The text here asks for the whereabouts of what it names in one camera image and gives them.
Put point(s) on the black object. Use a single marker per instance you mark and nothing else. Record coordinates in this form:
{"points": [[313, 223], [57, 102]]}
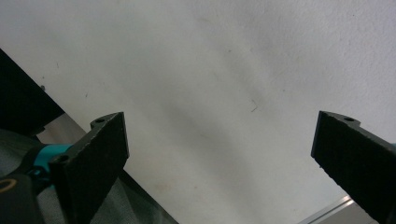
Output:
{"points": [[18, 102]]}

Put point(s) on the aluminium table edge strip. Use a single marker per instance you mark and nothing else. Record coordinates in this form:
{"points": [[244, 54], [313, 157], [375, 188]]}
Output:
{"points": [[330, 209]]}

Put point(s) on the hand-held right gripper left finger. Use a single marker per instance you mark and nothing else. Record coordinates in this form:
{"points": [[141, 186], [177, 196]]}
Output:
{"points": [[90, 168]]}

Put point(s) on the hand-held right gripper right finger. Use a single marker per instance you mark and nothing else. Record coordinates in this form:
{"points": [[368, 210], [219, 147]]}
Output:
{"points": [[358, 161]]}

